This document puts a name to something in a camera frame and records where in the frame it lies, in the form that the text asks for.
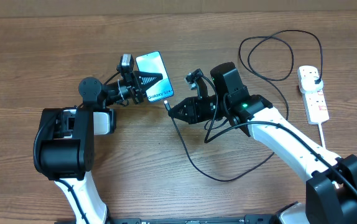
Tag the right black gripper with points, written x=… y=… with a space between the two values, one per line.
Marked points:
x=194 y=116

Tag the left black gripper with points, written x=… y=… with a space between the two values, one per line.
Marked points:
x=137 y=78

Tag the Samsung Galaxy smartphone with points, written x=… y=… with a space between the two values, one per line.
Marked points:
x=153 y=63

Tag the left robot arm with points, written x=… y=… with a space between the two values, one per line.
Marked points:
x=64 y=149

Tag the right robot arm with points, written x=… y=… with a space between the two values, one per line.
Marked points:
x=330 y=180

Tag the white charger plug adapter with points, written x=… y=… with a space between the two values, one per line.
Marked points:
x=310 y=85

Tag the white power strip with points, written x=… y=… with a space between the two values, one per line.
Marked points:
x=314 y=103

